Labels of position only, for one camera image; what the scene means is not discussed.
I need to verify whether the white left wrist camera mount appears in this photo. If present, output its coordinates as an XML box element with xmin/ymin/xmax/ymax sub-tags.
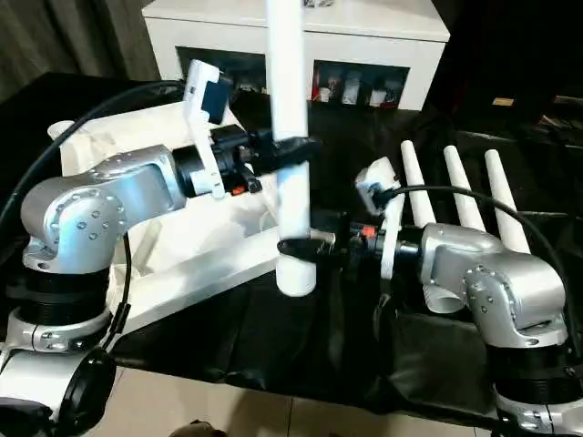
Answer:
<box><xmin>181</xmin><ymin>57</ymin><xmax>233</xmax><ymax>201</ymax></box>

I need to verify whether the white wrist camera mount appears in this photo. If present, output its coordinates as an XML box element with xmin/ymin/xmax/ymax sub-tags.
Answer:
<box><xmin>354</xmin><ymin>157</ymin><xmax>405</xmax><ymax>281</ymax></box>
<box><xmin>181</xmin><ymin>57</ymin><xmax>233</xmax><ymax>201</ymax></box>

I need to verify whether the white plastic table leg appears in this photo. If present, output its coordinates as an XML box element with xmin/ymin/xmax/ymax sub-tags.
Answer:
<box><xmin>484</xmin><ymin>148</ymin><xmax>533</xmax><ymax>254</ymax></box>
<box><xmin>399</xmin><ymin>139</ymin><xmax>468</xmax><ymax>315</ymax></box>
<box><xmin>444</xmin><ymin>145</ymin><xmax>485</xmax><ymax>228</ymax></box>
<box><xmin>263</xmin><ymin>0</ymin><xmax>318</xmax><ymax>298</ymax></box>

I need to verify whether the white cabinet with glass doors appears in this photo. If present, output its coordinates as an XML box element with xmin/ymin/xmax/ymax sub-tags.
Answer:
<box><xmin>141</xmin><ymin>0</ymin><xmax>451</xmax><ymax>113</ymax></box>

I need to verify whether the black work mat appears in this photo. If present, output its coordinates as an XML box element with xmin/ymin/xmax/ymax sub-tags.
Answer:
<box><xmin>0</xmin><ymin>70</ymin><xmax>583</xmax><ymax>415</ymax></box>

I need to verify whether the grey curtain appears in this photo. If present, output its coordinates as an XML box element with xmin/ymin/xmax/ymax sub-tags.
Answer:
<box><xmin>0</xmin><ymin>0</ymin><xmax>160</xmax><ymax>106</ymax></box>

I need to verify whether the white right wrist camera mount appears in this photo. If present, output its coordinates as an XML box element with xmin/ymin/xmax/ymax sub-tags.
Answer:
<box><xmin>354</xmin><ymin>157</ymin><xmax>405</xmax><ymax>281</ymax></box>

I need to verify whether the white plastic table top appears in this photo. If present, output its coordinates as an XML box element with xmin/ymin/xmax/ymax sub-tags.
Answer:
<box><xmin>47</xmin><ymin>97</ymin><xmax>320</xmax><ymax>336</ymax></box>

